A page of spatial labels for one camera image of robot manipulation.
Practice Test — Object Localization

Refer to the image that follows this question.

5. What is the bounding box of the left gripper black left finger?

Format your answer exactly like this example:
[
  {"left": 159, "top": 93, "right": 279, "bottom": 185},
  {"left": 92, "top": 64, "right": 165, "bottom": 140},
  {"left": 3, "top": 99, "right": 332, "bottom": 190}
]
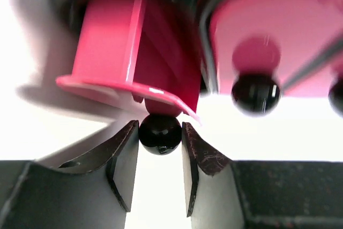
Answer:
[{"left": 1, "top": 120, "right": 139, "bottom": 228}]

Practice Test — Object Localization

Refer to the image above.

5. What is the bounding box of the pink drawer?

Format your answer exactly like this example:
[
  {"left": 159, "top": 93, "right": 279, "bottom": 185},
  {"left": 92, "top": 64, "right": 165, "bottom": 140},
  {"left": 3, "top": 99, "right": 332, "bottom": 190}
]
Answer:
[
  {"left": 310, "top": 0, "right": 342, "bottom": 115},
  {"left": 56, "top": 0, "right": 202, "bottom": 155},
  {"left": 208, "top": 0, "right": 335, "bottom": 115}
]

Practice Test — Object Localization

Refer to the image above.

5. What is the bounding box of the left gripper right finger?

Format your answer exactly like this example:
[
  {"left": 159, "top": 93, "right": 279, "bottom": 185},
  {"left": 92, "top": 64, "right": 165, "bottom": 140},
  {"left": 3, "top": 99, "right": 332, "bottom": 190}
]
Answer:
[{"left": 182, "top": 122, "right": 342, "bottom": 228}]

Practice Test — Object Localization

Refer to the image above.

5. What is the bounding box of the pink bottom drawer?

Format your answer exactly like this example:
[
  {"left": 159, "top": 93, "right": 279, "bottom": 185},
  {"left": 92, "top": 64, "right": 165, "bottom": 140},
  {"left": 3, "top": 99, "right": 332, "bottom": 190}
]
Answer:
[{"left": 56, "top": 0, "right": 202, "bottom": 155}]

